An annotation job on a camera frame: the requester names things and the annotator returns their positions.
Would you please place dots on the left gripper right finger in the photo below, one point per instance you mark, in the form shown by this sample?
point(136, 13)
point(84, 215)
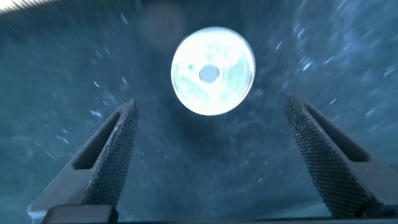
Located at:
point(329, 168)

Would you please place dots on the small tin can green label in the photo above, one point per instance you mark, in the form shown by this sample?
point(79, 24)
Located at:
point(213, 71)

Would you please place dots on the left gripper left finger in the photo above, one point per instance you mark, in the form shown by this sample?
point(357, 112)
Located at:
point(105, 168)

